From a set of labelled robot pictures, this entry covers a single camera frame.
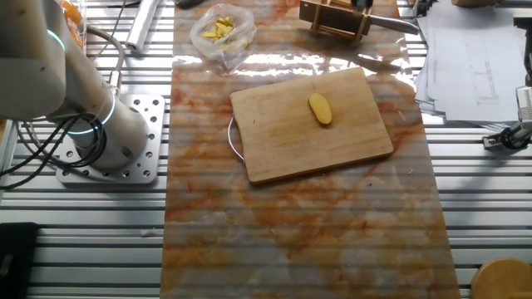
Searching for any orange marble pattern mat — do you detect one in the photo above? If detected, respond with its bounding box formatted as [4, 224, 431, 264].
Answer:
[160, 0, 462, 299]

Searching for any plastic bag of potato pieces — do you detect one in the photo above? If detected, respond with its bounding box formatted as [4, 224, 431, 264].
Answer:
[190, 2, 258, 71]

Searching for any grey camera on clamp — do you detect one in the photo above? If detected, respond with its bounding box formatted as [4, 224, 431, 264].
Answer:
[481, 86, 532, 151]

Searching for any white paper sheet stack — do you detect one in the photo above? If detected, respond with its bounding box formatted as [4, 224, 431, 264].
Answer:
[414, 2, 531, 125]

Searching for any grey robot hose cable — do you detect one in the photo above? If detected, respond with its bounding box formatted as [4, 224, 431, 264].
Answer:
[85, 24, 126, 99]

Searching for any wooden knife rack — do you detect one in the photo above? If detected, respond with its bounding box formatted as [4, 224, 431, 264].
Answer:
[298, 0, 371, 46]

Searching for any looped black cable bundle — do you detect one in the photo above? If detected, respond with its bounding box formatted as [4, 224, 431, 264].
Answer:
[0, 114, 107, 190]

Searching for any yellow peeled potato half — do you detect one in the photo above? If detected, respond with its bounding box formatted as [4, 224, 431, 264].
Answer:
[308, 92, 333, 125]

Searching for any wooden round base stand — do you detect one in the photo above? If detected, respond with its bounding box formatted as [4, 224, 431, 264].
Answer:
[470, 257, 532, 299]

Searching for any white plastic wrap roll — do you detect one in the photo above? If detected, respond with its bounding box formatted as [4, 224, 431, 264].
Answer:
[125, 0, 161, 53]

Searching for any steel kitchen knife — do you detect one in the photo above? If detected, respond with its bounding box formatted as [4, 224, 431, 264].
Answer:
[298, 0, 421, 37]

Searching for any clear plastic fruit container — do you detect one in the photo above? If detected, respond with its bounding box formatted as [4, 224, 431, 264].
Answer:
[61, 0, 87, 50]

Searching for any black plastic case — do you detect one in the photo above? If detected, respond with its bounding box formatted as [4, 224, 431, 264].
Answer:
[0, 222, 39, 299]

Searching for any metal robot mounting plate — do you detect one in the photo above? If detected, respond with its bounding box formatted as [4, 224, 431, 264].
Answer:
[56, 93, 166, 185]

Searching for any orange fruit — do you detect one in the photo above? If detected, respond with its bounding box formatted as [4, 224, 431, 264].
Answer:
[69, 24, 87, 49]
[62, 1, 84, 25]

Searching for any wooden cutting board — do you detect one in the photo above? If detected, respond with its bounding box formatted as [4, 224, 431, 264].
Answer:
[227, 66, 395, 185]

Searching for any grey green cloth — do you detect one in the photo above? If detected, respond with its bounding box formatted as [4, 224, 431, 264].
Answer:
[173, 0, 207, 10]

